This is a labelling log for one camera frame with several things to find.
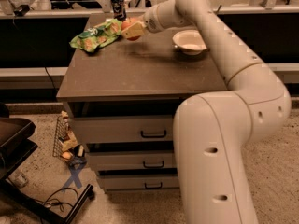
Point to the white bowl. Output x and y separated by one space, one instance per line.
189 42

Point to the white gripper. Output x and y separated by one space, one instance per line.
150 22

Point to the middle drawer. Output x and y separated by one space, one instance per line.
107 161

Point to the red apple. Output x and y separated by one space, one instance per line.
131 29

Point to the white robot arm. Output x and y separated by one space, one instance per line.
209 129

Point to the bottom drawer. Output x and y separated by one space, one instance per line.
139 182

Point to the top drawer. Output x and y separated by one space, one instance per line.
122 129

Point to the blue soda can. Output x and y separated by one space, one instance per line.
118 7

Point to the green rice chip bag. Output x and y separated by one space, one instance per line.
98 36

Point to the grey drawer cabinet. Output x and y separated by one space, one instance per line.
146 77

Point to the drawer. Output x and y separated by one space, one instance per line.
122 129
139 182
107 161

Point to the wire basket with snacks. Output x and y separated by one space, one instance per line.
66 146

